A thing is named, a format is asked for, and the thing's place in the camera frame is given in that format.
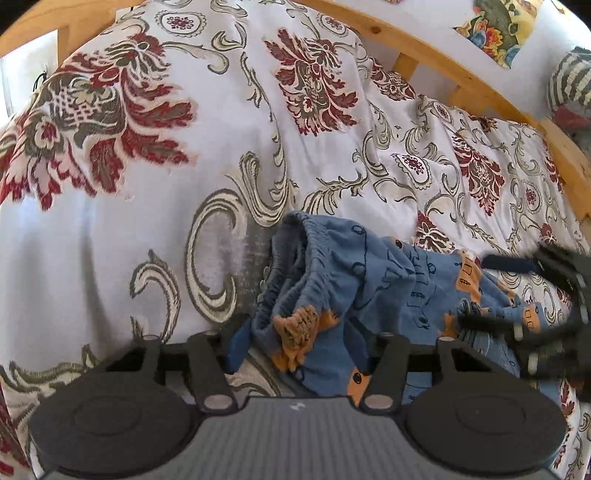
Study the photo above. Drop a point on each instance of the blue pants with orange cars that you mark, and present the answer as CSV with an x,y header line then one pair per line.
x,y
326,272

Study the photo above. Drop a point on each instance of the floral white bedspread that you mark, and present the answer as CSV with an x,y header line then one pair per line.
x,y
142,183

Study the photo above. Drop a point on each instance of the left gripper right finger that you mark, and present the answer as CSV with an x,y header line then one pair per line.
x,y
381,365

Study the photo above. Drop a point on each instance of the wooden bed frame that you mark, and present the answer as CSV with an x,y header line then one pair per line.
x,y
78,21

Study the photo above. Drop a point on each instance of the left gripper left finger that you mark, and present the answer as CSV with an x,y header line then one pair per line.
x,y
212,355

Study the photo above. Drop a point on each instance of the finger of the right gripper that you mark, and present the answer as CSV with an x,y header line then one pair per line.
x,y
485,324
510,264

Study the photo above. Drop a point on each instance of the striped patterned cushion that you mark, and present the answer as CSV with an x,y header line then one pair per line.
x,y
568,91

